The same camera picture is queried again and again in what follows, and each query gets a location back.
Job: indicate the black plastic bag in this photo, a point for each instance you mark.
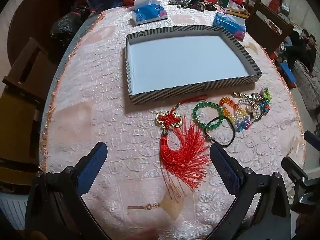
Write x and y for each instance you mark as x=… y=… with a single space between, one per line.
x=67 y=26

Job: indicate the dark wooden chair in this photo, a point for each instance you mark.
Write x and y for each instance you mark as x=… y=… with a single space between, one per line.
x=268 y=30

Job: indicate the white radiator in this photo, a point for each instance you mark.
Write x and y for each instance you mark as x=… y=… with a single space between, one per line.
x=12 y=211

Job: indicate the gold wristwatch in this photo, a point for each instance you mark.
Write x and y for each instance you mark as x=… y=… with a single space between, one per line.
x=240 y=95

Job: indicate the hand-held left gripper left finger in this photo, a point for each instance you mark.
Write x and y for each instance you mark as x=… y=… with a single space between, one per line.
x=92 y=166

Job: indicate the round brown table top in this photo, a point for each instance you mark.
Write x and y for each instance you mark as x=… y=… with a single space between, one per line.
x=32 y=17

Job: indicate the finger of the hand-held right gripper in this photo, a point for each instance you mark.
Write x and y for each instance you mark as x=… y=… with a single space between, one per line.
x=312 y=140
x=293 y=167

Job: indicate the blue tissue box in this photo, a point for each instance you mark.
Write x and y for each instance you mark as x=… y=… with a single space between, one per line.
x=227 y=23
x=148 y=13

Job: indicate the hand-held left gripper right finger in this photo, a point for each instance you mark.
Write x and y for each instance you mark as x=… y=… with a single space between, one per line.
x=225 y=170

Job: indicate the red knot tassel ornament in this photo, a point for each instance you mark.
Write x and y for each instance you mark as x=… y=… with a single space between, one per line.
x=185 y=152

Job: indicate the striped cardboard tray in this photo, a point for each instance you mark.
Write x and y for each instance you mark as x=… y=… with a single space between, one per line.
x=180 y=60

